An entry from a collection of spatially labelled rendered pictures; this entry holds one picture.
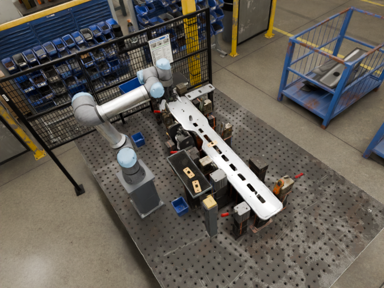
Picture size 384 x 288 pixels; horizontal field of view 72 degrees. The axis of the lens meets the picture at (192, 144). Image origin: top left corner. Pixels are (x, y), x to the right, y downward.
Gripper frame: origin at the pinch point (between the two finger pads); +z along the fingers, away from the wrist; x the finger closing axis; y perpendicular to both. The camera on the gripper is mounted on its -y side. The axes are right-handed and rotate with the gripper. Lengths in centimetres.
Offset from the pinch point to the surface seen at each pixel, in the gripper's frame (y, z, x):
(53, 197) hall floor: -96, 144, -132
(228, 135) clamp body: 7, 49, 42
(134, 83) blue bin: -87, 33, -2
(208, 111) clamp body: -28, 50, 44
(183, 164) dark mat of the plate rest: 26.9, 27.7, -8.5
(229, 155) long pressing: 27, 44, 29
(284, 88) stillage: -78, 126, 196
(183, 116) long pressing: -30, 44, 20
